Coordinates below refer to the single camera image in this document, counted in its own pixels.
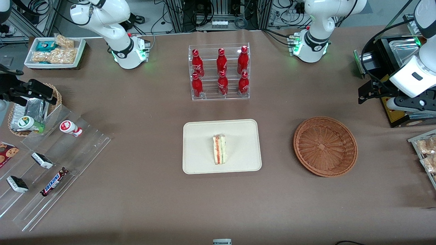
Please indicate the triangular sandwich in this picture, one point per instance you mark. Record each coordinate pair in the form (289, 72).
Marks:
(219, 149)

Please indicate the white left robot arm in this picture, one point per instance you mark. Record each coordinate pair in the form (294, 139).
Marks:
(316, 34)

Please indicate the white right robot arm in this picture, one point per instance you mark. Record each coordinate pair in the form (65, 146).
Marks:
(115, 30)

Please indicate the small brown wicker basket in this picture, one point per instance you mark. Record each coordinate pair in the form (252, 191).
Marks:
(58, 97)

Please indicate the raised steel tray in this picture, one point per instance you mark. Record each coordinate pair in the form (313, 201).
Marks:
(410, 25)

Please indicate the grey tray of pastries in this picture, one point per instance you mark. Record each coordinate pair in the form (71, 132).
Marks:
(414, 143)

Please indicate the round brown wicker basket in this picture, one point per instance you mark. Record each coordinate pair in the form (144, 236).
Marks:
(327, 153)

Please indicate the cream rectangular tray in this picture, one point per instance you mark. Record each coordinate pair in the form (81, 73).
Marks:
(197, 146)

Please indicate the silver foil container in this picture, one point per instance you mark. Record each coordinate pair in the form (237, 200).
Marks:
(30, 109)

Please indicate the green capped yogurt bottle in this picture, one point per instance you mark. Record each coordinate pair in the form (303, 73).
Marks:
(29, 123)

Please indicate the steel fryer pan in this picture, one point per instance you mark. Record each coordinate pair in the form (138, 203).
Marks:
(403, 51)

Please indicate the clear beige snack packet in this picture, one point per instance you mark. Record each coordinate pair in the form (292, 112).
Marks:
(41, 57)
(64, 56)
(64, 41)

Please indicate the black countertop fryer appliance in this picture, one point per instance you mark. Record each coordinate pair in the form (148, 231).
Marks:
(383, 44)

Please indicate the teal snack packet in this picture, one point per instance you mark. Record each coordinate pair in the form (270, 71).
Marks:
(46, 46)

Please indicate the red capped yogurt bottle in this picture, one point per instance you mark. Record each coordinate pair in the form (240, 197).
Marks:
(69, 128)

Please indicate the white rectangular snack bin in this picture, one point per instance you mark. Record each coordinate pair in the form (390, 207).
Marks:
(80, 51)

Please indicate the red cookie packet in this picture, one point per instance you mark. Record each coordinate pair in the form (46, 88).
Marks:
(8, 153)

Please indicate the black white snack bar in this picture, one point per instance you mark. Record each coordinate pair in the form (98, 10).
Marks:
(42, 160)
(17, 184)

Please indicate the clear acrylic stepped shelf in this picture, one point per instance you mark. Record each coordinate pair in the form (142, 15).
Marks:
(78, 149)

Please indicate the wrapped pastry packet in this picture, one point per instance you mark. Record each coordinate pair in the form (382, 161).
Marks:
(430, 164)
(427, 146)

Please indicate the snickers chocolate bar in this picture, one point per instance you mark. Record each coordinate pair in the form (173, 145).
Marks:
(53, 182)

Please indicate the red cola bottle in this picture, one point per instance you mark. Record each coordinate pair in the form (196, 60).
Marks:
(222, 85)
(197, 86)
(243, 61)
(197, 64)
(243, 84)
(221, 63)

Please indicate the clear acrylic bottle rack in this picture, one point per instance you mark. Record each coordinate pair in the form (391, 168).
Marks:
(211, 96)

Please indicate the white power strip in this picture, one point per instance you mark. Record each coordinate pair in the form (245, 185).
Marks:
(219, 24)

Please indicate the white printed label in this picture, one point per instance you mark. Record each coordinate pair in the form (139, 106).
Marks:
(222, 242)

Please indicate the aluminium frame equipment rack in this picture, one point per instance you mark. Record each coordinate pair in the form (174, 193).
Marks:
(177, 13)

